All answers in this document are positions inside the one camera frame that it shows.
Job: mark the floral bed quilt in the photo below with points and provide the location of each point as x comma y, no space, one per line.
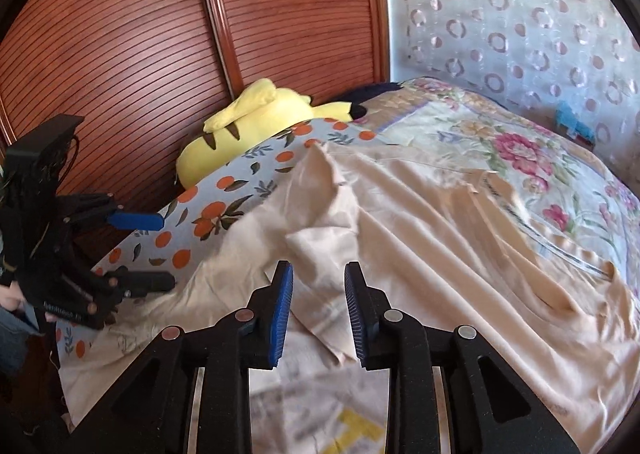
559,183

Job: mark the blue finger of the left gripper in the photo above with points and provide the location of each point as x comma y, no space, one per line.
133,221

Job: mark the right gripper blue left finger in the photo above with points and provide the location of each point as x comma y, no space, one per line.
184,377

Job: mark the circle pattern sheer curtain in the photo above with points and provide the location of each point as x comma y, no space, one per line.
530,56

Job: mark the yellow plush toy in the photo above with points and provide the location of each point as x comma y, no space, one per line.
261,111

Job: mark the blue box at headboard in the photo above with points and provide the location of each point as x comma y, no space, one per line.
567,124

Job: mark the brown louvered wardrobe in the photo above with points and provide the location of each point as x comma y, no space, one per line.
145,74

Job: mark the beige printed t-shirt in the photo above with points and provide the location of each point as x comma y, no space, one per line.
449,247

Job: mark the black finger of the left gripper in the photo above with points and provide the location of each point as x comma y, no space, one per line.
139,284

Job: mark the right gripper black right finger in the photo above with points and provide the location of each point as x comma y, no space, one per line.
457,375

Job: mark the orange print white blanket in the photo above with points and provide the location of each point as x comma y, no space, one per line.
196,226

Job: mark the navy blue bed sheet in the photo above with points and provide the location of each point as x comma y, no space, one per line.
365,93

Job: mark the person's left hand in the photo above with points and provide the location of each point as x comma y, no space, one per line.
12,298

